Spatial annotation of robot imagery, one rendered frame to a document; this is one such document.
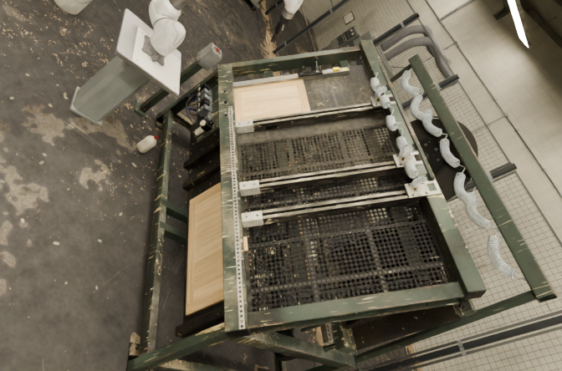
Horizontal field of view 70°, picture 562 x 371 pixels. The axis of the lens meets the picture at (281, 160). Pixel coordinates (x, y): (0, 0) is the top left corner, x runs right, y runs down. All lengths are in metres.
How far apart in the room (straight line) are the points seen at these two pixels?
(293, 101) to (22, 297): 2.11
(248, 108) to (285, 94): 0.31
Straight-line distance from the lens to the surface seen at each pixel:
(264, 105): 3.12
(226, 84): 3.32
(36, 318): 2.58
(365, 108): 3.00
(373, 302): 2.21
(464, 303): 2.59
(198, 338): 2.36
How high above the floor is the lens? 2.22
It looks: 24 degrees down
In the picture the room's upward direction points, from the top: 60 degrees clockwise
